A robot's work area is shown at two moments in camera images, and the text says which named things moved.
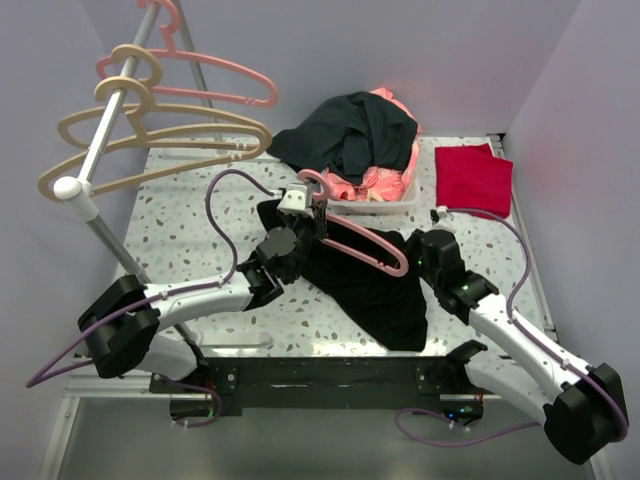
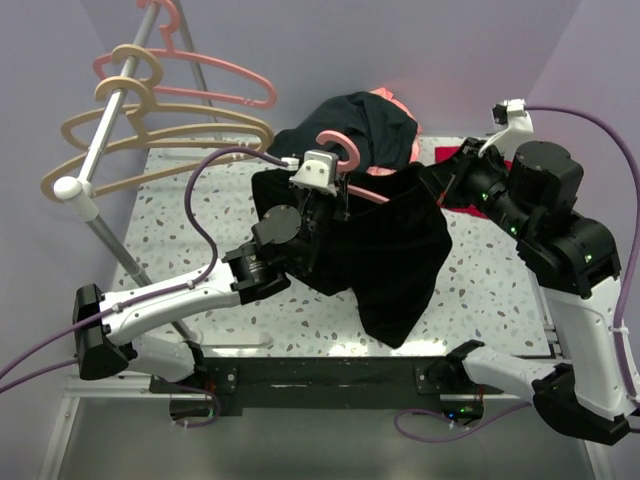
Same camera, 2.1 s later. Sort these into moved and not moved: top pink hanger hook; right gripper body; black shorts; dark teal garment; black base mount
Moved: right gripper body; black shorts
Not moved: top pink hanger hook; black base mount; dark teal garment
